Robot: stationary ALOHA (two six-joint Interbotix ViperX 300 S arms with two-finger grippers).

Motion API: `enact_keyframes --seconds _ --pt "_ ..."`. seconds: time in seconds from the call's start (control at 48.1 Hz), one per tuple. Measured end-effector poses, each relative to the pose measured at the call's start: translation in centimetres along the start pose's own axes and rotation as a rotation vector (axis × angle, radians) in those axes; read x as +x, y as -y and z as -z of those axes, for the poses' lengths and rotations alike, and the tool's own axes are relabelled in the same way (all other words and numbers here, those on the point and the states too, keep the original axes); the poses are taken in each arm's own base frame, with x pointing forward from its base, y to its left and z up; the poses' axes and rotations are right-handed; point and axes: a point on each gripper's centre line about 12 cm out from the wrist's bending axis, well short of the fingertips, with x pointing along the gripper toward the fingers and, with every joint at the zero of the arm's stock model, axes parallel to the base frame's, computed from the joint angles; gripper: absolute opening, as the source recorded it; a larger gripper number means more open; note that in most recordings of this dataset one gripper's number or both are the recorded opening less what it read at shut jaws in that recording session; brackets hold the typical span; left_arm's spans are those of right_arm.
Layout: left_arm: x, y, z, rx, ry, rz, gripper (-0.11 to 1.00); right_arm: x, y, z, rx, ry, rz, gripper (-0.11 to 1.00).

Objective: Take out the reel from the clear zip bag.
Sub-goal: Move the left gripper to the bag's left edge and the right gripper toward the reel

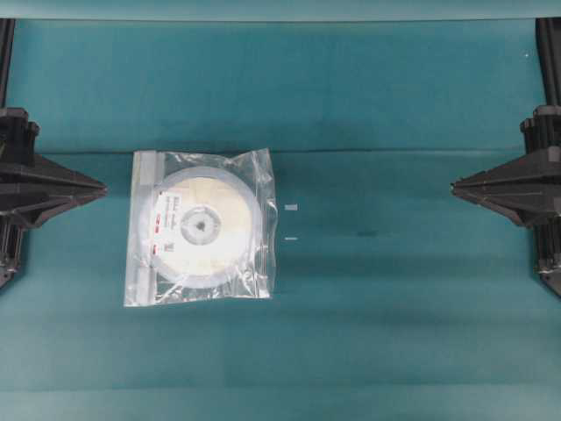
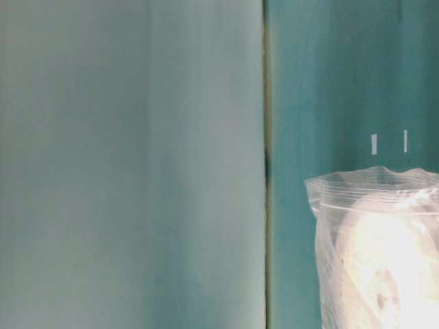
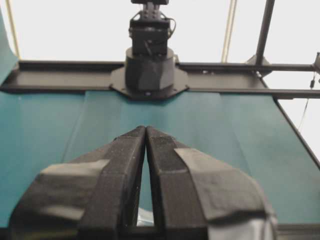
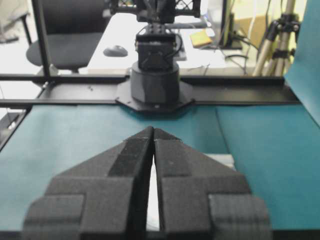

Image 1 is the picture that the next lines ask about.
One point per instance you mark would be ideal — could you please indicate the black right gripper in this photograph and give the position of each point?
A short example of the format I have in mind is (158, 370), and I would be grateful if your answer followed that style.
(538, 204)

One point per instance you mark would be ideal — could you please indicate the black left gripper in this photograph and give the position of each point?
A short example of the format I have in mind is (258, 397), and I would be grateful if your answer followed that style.
(19, 209)

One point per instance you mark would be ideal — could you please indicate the clear plastic zip bag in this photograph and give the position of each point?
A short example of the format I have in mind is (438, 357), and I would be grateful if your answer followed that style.
(142, 285)

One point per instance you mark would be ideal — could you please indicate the white component reel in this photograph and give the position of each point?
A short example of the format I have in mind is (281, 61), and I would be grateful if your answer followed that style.
(202, 227)

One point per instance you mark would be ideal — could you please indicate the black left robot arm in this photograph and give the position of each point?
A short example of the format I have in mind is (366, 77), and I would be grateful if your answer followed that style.
(33, 188)

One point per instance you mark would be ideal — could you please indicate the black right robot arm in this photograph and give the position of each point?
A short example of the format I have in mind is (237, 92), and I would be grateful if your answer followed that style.
(548, 47)

